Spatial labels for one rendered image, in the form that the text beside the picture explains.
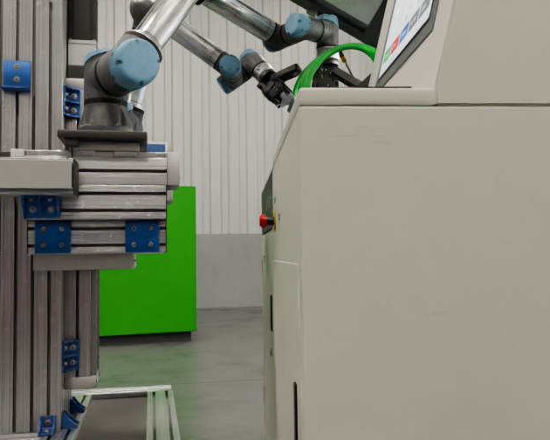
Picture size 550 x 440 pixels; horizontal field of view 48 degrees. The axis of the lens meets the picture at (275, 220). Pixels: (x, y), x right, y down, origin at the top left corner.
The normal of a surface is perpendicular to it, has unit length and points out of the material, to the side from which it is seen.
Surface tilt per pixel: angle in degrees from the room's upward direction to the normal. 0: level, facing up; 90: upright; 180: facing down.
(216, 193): 90
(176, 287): 90
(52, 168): 90
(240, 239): 90
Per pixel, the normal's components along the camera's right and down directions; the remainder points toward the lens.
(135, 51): 0.57, 0.06
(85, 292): 0.20, -0.06
